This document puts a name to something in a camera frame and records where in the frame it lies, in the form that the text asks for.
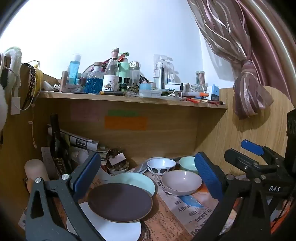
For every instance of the white polka dot bowl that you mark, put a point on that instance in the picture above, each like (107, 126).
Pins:
(160, 165)

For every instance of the green sticky note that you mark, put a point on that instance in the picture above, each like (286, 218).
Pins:
(122, 113)

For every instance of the vintage brown print paper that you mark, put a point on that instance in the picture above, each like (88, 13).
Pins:
(161, 227)

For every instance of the orange cap marker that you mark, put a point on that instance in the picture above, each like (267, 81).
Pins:
(196, 94)

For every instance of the cotton swab jar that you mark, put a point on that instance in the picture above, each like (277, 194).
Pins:
(200, 80)

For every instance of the white plush toy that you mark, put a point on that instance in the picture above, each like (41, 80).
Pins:
(13, 60)

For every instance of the lilac grey bowl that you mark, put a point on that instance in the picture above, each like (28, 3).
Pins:
(181, 183)

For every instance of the black gold pen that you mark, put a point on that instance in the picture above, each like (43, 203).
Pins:
(112, 93)

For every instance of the small dark ink bottle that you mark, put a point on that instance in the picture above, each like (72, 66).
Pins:
(123, 84)

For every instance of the stack of rolled newspapers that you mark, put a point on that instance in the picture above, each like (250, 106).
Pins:
(78, 142)

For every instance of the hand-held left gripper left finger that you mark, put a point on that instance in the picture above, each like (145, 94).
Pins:
(87, 172)

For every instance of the brown plate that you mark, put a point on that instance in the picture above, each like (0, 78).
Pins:
(120, 201)

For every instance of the tall blue liquid bottle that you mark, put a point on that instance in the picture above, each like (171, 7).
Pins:
(74, 69)

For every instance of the white plate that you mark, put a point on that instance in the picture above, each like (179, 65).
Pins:
(115, 231)

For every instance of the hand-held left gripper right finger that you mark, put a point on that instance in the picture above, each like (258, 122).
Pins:
(208, 178)

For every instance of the clear plastic blue lid box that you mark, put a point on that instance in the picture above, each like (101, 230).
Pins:
(149, 92)

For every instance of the white wall charger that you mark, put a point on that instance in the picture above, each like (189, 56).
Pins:
(15, 105)

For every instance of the folded grey white paper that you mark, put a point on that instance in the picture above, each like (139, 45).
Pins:
(141, 168)

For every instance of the white newspaper print paper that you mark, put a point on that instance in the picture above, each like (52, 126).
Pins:
(185, 208)

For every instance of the wooden shelf unit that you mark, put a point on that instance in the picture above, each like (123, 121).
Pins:
(175, 129)

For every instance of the silver lid glass jar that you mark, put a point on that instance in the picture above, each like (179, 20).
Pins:
(134, 73)

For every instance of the dark wine bottle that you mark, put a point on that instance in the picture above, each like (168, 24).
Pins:
(56, 143)

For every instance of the blue white sharpener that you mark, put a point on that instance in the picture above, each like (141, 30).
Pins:
(213, 92)

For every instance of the pale pink mug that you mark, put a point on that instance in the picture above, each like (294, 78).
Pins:
(35, 171)

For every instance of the orange sticky note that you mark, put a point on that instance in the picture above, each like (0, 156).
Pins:
(124, 122)

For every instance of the pink sticky note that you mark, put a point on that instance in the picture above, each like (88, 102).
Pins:
(85, 115)

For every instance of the clear blister pack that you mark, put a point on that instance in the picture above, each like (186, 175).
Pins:
(163, 69)

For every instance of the clear white label bottle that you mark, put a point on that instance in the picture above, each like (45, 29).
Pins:
(111, 76)

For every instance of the faceted glass blue bottle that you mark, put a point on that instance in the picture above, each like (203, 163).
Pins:
(94, 82)

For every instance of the light blue plate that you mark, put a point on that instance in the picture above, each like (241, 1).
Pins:
(136, 182)

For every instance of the pink cosmetic tube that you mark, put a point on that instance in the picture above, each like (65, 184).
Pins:
(63, 81)

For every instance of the striped mauve curtain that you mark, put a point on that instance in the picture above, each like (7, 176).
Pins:
(231, 27)

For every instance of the yellow object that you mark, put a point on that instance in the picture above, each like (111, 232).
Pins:
(39, 76)

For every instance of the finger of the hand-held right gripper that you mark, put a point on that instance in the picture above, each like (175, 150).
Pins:
(252, 147)
(240, 160)

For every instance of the patterned brown headband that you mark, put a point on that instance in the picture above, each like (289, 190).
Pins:
(31, 81)

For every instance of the small bowl of trinkets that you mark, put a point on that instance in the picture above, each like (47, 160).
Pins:
(116, 169)

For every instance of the green pump bottle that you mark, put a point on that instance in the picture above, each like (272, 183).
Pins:
(124, 66)

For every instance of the orange cloth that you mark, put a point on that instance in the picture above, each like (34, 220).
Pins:
(281, 217)

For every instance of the mint green bowl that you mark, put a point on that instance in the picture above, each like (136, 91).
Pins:
(188, 163)

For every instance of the white paper card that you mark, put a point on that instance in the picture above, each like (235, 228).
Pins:
(118, 158)

